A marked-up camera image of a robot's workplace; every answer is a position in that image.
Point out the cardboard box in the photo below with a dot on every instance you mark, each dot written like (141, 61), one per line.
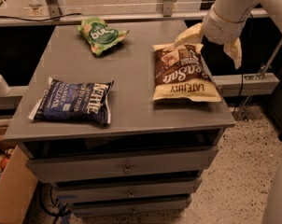
(17, 185)

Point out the grey drawer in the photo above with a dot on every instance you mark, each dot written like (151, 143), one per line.
(122, 164)
(176, 202)
(128, 190)

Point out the middle grey drawer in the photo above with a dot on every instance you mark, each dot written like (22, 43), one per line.
(128, 190)

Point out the green snack bag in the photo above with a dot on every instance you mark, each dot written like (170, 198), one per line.
(99, 35)

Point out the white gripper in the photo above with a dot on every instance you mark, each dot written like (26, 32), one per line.
(220, 29)

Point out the bottom grey drawer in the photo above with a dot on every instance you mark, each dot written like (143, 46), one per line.
(176, 202)

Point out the brown Late July chip bag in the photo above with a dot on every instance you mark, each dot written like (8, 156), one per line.
(179, 73)

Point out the top grey drawer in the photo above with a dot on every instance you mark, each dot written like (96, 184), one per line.
(122, 164)

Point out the blue Kettle chip bag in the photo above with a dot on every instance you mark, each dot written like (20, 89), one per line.
(74, 101)

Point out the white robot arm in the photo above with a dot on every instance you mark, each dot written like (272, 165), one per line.
(273, 210)

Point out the grey drawer cabinet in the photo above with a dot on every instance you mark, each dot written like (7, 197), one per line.
(137, 123)

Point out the grey metal rail frame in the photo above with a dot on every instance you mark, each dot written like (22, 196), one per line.
(59, 12)

